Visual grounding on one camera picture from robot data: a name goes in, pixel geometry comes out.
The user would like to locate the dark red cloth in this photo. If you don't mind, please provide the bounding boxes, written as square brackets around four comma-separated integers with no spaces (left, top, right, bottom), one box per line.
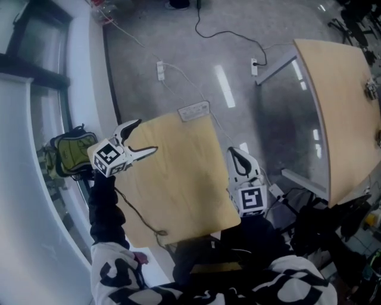
[132,251,149,265]

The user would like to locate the black window frame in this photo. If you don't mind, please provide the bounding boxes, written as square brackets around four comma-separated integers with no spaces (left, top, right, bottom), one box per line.
[0,0,74,90]

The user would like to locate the square wooden table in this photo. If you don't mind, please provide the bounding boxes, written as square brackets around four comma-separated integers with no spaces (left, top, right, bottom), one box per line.
[114,112,242,248]

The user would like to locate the person's left forearm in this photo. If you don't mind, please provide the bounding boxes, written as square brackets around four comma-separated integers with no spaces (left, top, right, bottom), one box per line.
[88,172,130,248]

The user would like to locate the person's black white patterned shirt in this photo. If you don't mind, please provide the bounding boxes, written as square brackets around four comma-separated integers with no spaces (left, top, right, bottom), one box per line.
[90,241,339,305]

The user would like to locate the person's black trousers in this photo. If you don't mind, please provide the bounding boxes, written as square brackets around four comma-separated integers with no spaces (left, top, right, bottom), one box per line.
[172,217,295,281]

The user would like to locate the black floor cable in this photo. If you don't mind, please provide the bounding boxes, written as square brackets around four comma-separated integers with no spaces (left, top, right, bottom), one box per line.
[195,0,268,67]

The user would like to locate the white pad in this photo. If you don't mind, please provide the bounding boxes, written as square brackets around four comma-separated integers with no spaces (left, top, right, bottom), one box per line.
[177,101,211,122]

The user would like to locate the white power adapter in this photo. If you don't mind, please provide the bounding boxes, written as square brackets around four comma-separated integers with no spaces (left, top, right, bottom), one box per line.
[268,183,285,200]

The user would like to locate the person's right forearm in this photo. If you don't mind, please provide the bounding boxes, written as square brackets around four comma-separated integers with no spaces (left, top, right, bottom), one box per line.
[238,214,286,257]

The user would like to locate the white floor cable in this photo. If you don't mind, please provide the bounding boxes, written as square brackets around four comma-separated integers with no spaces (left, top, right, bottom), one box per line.
[162,62,239,148]
[102,17,161,63]

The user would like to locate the black office chair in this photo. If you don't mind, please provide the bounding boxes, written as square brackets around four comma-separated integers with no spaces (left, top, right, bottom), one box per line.
[294,193,373,254]
[327,0,376,65]

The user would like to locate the green black backpack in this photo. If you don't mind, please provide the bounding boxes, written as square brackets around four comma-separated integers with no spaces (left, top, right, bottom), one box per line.
[44,125,99,181]

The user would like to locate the thin dark gripper cable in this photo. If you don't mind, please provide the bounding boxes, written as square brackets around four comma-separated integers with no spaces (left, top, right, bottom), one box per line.
[114,186,168,248]

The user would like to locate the curved wooden table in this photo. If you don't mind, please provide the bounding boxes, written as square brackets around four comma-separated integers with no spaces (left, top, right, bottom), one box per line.
[255,38,381,208]

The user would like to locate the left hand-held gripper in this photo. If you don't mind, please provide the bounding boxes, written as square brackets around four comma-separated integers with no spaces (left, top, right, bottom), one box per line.
[88,119,158,179]

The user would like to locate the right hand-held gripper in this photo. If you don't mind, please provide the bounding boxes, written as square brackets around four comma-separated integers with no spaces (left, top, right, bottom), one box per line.
[227,147,268,218]

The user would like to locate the clear bottle with red cap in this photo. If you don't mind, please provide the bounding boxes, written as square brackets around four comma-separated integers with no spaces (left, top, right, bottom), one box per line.
[90,0,115,23]

